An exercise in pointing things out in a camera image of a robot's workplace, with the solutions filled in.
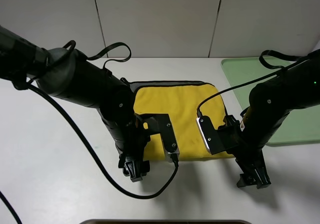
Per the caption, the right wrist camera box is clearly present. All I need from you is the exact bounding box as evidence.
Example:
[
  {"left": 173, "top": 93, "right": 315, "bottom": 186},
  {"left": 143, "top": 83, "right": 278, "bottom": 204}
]
[{"left": 196, "top": 116, "right": 226, "bottom": 155}]

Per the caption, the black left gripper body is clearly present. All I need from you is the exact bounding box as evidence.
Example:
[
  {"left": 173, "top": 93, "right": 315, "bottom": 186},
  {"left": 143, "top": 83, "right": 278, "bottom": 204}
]
[{"left": 116, "top": 113, "right": 156, "bottom": 169}]

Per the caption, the green plastic tray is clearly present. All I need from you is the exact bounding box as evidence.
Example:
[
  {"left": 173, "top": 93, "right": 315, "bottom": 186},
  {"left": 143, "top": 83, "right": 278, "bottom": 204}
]
[{"left": 221, "top": 58, "right": 320, "bottom": 146}]

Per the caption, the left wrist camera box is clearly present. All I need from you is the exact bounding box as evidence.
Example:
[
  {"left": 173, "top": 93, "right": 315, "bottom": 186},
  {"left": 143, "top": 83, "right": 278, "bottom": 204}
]
[{"left": 156, "top": 114, "right": 180, "bottom": 166}]

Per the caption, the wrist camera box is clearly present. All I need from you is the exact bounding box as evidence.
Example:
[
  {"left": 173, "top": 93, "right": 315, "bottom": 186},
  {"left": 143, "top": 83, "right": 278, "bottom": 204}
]
[
  {"left": 156, "top": 114, "right": 180, "bottom": 166},
  {"left": 196, "top": 116, "right": 226, "bottom": 155}
]

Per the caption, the black right camera cable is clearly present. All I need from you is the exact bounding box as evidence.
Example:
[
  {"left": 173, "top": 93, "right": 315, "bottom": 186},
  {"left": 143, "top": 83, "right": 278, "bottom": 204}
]
[{"left": 196, "top": 49, "right": 311, "bottom": 119}]

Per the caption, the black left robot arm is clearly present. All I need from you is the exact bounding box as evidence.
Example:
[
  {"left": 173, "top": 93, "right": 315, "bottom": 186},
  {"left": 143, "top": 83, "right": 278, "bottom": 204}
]
[{"left": 0, "top": 28, "right": 150, "bottom": 182}]

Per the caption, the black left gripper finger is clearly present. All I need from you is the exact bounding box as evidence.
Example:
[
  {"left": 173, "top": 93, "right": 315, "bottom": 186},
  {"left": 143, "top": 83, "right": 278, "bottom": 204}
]
[
  {"left": 137, "top": 161, "right": 150, "bottom": 180},
  {"left": 122, "top": 161, "right": 137, "bottom": 181}
]

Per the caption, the yellow towel with black trim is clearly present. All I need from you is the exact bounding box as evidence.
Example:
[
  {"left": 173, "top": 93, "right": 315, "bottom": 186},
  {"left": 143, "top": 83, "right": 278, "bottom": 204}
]
[{"left": 128, "top": 81, "right": 232, "bottom": 161}]

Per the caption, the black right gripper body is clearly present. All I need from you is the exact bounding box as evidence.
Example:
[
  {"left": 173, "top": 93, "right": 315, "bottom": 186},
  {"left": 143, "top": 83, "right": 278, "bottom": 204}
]
[{"left": 217, "top": 116, "right": 265, "bottom": 174}]

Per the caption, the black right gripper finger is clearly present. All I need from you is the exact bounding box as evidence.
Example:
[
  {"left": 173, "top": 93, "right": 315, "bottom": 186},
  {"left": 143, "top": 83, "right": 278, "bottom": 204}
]
[
  {"left": 236, "top": 173, "right": 255, "bottom": 188},
  {"left": 254, "top": 166, "right": 271, "bottom": 188}
]

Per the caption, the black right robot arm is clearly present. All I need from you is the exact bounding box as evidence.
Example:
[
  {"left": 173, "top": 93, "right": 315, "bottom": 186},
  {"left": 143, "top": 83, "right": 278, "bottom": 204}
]
[{"left": 217, "top": 50, "right": 320, "bottom": 188}]

